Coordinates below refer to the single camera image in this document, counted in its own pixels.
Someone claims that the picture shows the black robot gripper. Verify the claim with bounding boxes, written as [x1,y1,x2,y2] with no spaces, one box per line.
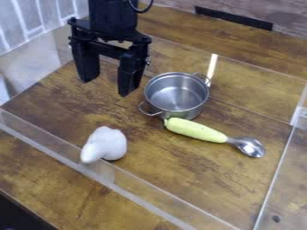
[67,0,152,97]

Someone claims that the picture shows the white toy mushroom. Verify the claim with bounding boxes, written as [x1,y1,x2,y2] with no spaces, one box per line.
[80,126,127,164]

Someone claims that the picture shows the small silver pot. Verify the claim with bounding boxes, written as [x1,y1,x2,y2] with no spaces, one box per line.
[138,72,211,119]

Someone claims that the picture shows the clear acrylic front barrier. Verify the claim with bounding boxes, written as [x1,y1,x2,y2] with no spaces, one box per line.
[0,108,240,230]

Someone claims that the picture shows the clear acrylic barrier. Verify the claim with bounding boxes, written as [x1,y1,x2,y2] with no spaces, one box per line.
[0,108,240,230]
[254,85,307,230]

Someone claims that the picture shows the clear acrylic right barrier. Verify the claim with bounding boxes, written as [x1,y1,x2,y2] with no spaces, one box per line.
[254,85,307,230]

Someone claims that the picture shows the black cable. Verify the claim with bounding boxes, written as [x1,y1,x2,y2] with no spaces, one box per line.
[126,0,155,14]

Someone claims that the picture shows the spoon with yellow-green handle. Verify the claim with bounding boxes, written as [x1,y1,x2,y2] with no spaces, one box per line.
[164,118,266,158]

